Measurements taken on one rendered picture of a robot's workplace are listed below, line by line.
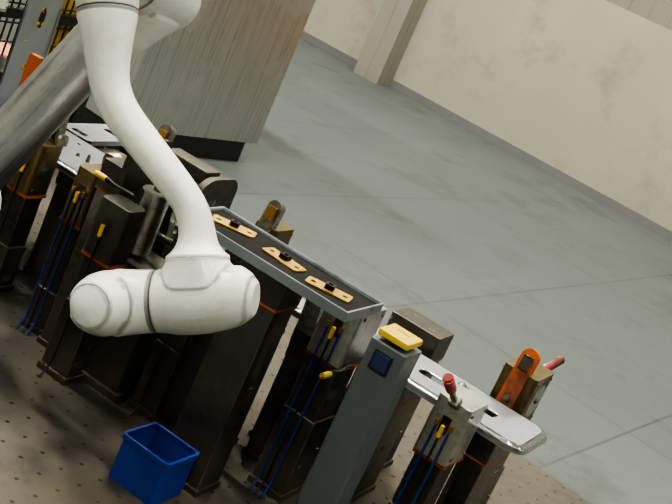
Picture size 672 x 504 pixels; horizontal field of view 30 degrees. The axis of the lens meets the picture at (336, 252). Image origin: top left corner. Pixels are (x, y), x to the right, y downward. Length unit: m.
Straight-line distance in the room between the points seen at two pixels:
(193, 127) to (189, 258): 5.01
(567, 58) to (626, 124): 0.83
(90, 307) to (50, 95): 0.48
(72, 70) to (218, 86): 4.70
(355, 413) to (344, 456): 0.08
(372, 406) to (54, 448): 0.58
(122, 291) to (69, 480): 0.41
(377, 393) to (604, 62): 9.53
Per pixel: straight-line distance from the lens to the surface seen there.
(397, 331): 2.10
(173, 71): 6.66
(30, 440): 2.30
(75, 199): 2.57
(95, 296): 1.95
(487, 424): 2.36
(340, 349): 2.29
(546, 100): 11.68
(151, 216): 2.46
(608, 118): 11.44
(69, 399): 2.48
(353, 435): 2.13
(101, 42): 2.06
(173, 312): 1.96
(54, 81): 2.28
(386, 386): 2.08
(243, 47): 6.95
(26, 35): 2.96
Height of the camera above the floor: 1.82
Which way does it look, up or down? 16 degrees down
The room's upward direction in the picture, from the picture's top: 24 degrees clockwise
